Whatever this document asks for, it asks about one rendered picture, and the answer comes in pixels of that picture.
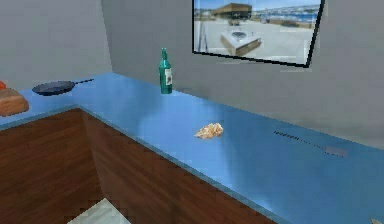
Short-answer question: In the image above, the blue topped wooden kitchen counter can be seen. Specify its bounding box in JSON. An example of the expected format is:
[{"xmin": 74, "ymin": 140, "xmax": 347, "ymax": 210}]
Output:
[{"xmin": 0, "ymin": 72, "xmax": 384, "ymax": 224}]

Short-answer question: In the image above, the tan crumpled pastry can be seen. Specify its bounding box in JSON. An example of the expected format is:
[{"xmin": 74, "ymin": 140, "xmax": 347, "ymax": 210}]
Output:
[{"xmin": 194, "ymin": 122, "xmax": 225, "ymax": 140}]

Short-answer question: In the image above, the green glass bottle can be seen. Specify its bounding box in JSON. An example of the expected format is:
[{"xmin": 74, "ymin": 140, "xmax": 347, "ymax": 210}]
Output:
[{"xmin": 158, "ymin": 47, "xmax": 174, "ymax": 95}]

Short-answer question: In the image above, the black framed window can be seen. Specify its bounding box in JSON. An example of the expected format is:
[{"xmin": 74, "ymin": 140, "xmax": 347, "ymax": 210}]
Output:
[{"xmin": 191, "ymin": 0, "xmax": 327, "ymax": 69}]

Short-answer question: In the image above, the brown bread loaf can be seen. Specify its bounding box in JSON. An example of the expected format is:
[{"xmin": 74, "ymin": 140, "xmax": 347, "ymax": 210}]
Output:
[{"xmin": 0, "ymin": 88, "xmax": 30, "ymax": 118}]

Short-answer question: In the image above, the black frying pan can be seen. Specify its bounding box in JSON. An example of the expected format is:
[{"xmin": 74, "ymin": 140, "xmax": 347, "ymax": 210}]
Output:
[{"xmin": 31, "ymin": 78, "xmax": 95, "ymax": 97}]

